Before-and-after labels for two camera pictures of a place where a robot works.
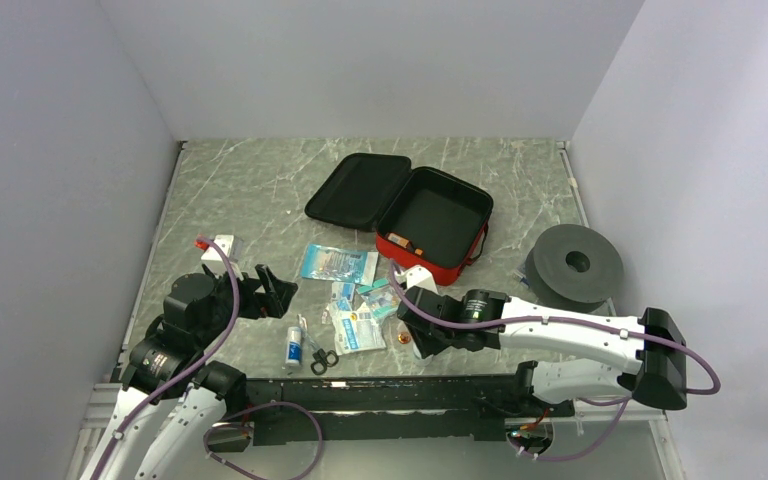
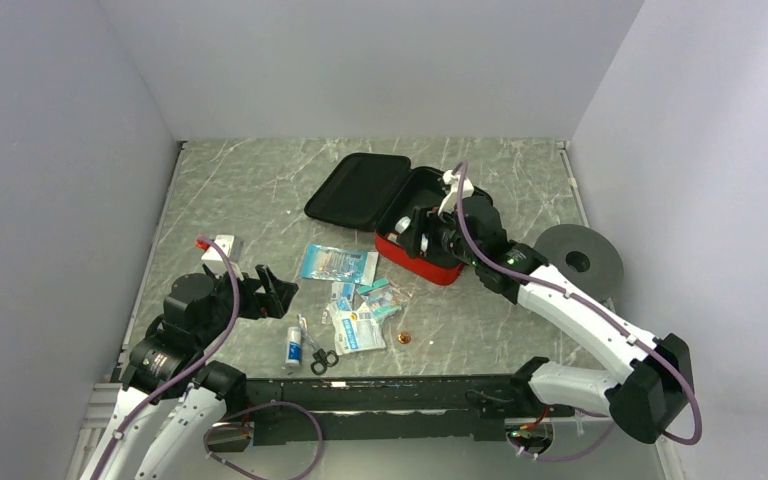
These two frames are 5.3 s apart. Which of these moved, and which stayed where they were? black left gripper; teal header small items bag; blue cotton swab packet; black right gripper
Moved: black right gripper
Stayed: black left gripper; teal header small items bag; blue cotton swab packet
